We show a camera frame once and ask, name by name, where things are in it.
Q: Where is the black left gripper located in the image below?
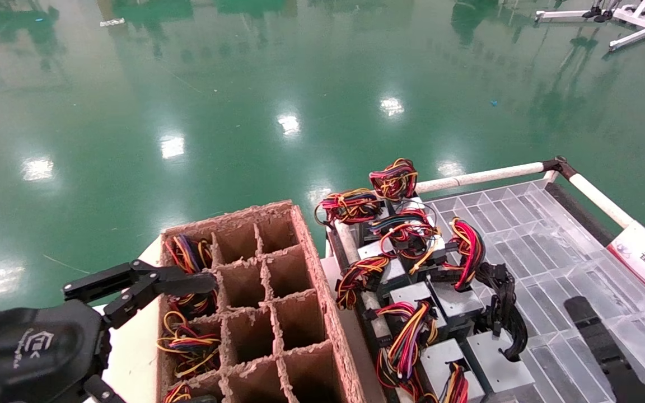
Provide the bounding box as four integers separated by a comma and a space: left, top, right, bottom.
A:
0, 299, 127, 403

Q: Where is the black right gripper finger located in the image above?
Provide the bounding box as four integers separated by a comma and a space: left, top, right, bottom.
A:
562, 296, 645, 403

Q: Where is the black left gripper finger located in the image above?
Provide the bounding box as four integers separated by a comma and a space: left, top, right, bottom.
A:
63, 259, 218, 330

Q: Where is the cardboard box with dividers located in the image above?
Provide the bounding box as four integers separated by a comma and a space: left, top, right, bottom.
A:
157, 200, 390, 403

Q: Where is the clear plastic divider tray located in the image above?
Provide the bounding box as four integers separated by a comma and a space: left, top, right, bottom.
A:
428, 178, 645, 403

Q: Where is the black rack beam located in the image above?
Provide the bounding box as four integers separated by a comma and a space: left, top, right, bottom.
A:
546, 182, 617, 247

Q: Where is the white rack pipe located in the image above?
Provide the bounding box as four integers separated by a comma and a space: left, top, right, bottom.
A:
415, 161, 547, 194
569, 172, 635, 228
334, 221, 359, 266

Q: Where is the black pipe corner connector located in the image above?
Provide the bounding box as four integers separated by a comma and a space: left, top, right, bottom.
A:
543, 156, 579, 181

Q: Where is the white stand base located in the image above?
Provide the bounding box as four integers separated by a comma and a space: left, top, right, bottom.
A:
535, 0, 645, 52

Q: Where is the power supply with coloured wires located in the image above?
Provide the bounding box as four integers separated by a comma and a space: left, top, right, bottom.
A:
419, 338, 471, 403
165, 234, 215, 275
368, 207, 443, 261
376, 282, 447, 390
428, 217, 488, 322
170, 292, 218, 321
335, 241, 411, 310
369, 158, 419, 202
156, 310, 223, 377
162, 382, 195, 403
315, 188, 386, 241

